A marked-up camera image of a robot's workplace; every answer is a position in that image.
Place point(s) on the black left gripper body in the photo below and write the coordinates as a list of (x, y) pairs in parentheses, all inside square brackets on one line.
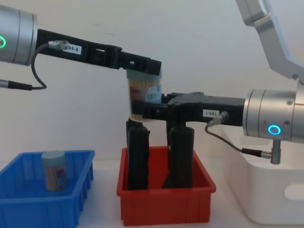
[(74, 41)]

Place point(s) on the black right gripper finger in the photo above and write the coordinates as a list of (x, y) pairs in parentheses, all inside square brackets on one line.
[(140, 63), (166, 97), (149, 110)]

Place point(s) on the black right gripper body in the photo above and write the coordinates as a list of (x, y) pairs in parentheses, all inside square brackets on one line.
[(190, 110)]

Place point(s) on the clear toothpick jar blue lid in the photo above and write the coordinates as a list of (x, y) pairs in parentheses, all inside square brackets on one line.
[(142, 88), (55, 171)]

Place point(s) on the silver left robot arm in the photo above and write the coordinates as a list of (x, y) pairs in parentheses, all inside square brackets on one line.
[(16, 35)]

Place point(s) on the black upright holder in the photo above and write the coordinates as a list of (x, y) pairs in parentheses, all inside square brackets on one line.
[(138, 156), (180, 156)]

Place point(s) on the red plastic bin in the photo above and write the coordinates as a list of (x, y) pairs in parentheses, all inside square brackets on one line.
[(164, 206)]

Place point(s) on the white plastic bin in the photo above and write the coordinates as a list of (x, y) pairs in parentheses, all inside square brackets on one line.
[(268, 190)]

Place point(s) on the blue plastic bin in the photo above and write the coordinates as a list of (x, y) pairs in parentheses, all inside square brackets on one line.
[(28, 209)]

